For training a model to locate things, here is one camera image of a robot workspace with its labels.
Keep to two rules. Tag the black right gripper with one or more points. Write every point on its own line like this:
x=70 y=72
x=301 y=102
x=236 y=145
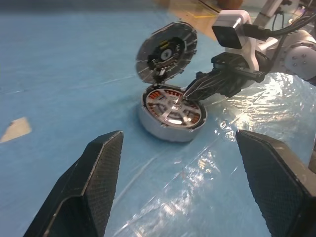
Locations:
x=234 y=66

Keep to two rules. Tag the grey round motor housing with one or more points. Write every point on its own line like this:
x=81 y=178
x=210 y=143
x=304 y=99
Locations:
x=168 y=134

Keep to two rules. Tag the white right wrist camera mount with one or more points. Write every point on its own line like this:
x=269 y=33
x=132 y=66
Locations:
x=244 y=29

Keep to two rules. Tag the grey hinged motor lid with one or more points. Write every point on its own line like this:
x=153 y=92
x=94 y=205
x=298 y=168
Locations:
x=148 y=59

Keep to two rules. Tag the beige tape patch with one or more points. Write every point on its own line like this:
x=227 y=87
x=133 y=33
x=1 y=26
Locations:
x=16 y=129

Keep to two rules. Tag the clear plastic film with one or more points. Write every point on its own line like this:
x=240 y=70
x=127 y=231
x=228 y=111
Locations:
x=197 y=185

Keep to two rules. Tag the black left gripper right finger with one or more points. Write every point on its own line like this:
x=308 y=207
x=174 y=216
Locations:
x=279 y=187

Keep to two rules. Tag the silver spoked rotor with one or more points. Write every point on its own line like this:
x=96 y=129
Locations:
x=172 y=110

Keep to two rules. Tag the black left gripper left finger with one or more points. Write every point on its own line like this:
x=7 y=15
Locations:
x=81 y=197

